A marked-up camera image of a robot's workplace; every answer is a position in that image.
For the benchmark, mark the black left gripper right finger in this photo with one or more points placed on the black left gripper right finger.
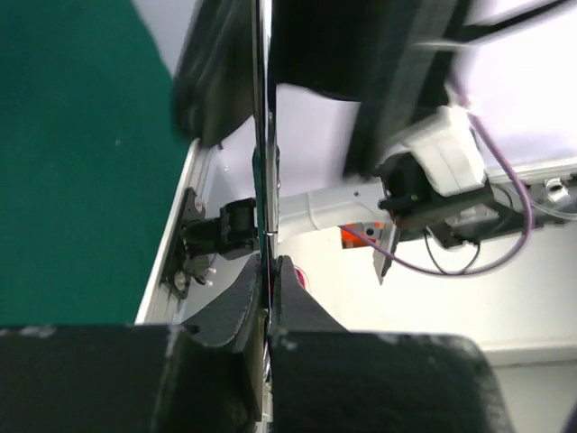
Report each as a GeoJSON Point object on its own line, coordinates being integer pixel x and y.
{"type": "Point", "coordinates": [326, 378]}

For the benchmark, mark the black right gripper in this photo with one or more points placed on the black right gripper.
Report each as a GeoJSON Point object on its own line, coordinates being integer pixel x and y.
{"type": "Point", "coordinates": [353, 51]}

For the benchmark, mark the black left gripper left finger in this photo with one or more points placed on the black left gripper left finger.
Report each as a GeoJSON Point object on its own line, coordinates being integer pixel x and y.
{"type": "Point", "coordinates": [204, 375]}

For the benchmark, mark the steel hemostat clamp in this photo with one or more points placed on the steel hemostat clamp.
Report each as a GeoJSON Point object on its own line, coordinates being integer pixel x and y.
{"type": "Point", "coordinates": [265, 159]}

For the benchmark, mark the green surgical cloth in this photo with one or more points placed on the green surgical cloth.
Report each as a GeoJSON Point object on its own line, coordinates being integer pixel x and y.
{"type": "Point", "coordinates": [89, 158]}

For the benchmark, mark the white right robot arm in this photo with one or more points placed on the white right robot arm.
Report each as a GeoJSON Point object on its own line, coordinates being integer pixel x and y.
{"type": "Point", "coordinates": [405, 180]}

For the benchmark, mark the orange block under table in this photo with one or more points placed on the orange block under table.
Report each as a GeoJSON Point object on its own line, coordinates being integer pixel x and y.
{"type": "Point", "coordinates": [354, 235]}

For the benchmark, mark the aluminium front rail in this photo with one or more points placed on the aluminium front rail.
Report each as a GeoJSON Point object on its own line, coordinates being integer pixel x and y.
{"type": "Point", "coordinates": [158, 304]}

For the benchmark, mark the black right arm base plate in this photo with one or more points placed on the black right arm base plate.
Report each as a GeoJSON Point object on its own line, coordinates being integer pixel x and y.
{"type": "Point", "coordinates": [182, 265]}

